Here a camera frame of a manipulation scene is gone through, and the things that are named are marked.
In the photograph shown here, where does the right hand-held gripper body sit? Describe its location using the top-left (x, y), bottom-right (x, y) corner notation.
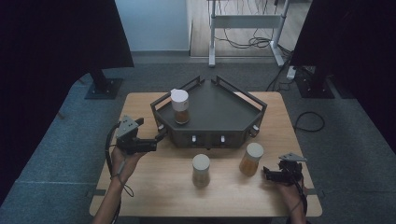
top-left (277, 151), bottom-right (308, 185)

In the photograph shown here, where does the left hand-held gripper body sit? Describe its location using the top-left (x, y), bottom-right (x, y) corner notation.
top-left (115, 115), bottom-right (148, 156)

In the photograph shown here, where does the white flip-lid spice jar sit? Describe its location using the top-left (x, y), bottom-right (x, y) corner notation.
top-left (169, 88), bottom-right (191, 125)

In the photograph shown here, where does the beige-lid slim spice jar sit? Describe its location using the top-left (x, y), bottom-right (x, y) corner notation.
top-left (191, 153), bottom-right (211, 189)

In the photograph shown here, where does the black corner shelf rack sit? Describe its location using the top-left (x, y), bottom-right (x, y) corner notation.
top-left (149, 75), bottom-right (268, 149)

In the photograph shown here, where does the person's right hand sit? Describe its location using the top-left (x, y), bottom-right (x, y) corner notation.
top-left (274, 178), bottom-right (308, 213)

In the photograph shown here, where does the person's left hand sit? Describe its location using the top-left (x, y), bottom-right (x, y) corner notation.
top-left (110, 146), bottom-right (148, 185)

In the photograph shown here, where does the beige-lid orange spice jar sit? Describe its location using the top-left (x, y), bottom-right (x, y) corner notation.
top-left (238, 142), bottom-right (265, 177)

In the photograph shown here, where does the black curtain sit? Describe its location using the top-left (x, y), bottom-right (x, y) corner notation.
top-left (0, 0), bottom-right (134, 202)
top-left (290, 0), bottom-right (396, 153)

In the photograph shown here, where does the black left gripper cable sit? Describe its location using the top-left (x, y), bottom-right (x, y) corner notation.
top-left (104, 121), bottom-right (135, 224)

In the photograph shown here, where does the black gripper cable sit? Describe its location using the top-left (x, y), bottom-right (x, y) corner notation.
top-left (104, 121), bottom-right (135, 224)
top-left (288, 174), bottom-right (309, 218)

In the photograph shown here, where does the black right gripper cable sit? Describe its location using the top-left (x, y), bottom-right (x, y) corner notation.
top-left (288, 174), bottom-right (309, 218)

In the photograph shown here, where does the black stand with base plate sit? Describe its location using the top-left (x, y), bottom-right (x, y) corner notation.
top-left (293, 65), bottom-right (336, 100)
top-left (84, 68), bottom-right (124, 101)

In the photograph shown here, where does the black looped floor cable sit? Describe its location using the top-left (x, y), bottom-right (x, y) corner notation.
top-left (293, 111), bottom-right (326, 133)

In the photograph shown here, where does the black cable bundle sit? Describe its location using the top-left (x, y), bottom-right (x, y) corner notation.
top-left (214, 0), bottom-right (293, 50)

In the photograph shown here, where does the white desk frame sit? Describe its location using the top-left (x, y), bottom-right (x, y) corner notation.
top-left (207, 0), bottom-right (292, 68)

